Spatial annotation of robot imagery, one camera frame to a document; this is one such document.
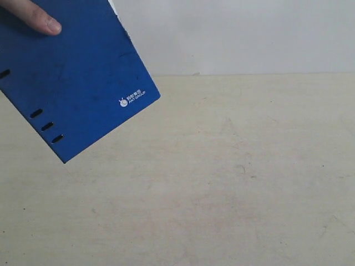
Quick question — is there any blue ring-binder notebook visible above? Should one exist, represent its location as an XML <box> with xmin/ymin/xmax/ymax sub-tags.
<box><xmin>1</xmin><ymin>0</ymin><xmax>160</xmax><ymax>162</ymax></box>

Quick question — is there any person's bare hand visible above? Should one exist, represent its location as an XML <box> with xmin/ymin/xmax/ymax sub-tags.
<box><xmin>1</xmin><ymin>0</ymin><xmax>62</xmax><ymax>35</ymax></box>

